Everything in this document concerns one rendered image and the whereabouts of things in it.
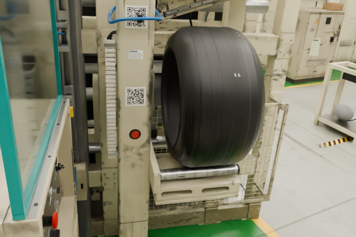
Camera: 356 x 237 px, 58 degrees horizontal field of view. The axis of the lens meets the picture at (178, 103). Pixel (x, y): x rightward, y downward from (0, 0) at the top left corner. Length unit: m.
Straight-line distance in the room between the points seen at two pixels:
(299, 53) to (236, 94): 4.76
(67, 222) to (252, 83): 0.76
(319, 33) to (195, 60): 5.01
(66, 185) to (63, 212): 0.09
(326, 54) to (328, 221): 4.02
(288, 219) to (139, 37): 1.95
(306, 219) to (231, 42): 1.84
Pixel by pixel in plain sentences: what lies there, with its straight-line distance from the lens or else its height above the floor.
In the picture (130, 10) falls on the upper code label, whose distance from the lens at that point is 1.13.
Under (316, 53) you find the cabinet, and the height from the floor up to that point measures 0.54.
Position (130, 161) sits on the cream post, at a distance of 1.33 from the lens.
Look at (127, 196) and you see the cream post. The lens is 1.43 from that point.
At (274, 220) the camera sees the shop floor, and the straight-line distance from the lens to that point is 2.63.
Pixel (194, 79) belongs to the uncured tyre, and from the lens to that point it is 1.07.
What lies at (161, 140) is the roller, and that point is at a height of 0.91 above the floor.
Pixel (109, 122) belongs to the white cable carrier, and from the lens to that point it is 1.25.
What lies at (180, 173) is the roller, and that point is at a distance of 1.31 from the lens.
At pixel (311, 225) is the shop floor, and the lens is 2.70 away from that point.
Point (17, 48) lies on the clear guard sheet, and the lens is 0.59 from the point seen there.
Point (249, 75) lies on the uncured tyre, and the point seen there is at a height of 1.35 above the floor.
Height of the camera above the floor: 1.65
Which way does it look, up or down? 22 degrees down
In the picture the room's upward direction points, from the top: 4 degrees clockwise
